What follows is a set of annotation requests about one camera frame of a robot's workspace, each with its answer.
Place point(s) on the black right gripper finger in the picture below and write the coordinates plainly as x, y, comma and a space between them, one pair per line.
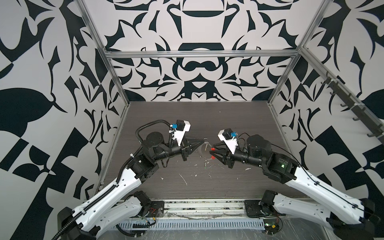
218, 156
217, 147

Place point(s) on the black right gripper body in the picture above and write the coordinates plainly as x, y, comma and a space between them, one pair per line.
230, 158

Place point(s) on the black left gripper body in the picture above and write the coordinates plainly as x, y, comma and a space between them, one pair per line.
183, 149

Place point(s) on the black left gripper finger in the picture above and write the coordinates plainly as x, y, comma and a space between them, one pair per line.
195, 141
196, 148

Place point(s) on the large metal keyring red handle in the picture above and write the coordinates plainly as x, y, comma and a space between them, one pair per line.
204, 150

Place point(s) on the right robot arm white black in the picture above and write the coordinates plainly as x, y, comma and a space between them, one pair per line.
349, 218

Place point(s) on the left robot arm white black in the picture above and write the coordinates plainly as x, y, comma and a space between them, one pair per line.
119, 200

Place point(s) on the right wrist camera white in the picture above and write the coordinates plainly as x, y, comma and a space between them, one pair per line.
229, 137

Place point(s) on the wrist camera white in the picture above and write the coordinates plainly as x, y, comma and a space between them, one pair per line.
178, 130
229, 137

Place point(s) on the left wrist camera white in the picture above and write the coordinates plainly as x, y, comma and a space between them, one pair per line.
178, 130

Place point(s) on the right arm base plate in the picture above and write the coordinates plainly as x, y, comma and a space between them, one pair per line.
258, 209

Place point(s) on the aluminium front rail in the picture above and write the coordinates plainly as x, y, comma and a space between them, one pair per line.
204, 208

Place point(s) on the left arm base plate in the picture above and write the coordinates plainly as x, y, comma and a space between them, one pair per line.
153, 209

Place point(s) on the white slotted cable duct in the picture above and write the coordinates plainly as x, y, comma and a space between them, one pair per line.
185, 224

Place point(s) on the black wall hook rail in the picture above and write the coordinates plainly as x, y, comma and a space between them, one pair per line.
362, 113

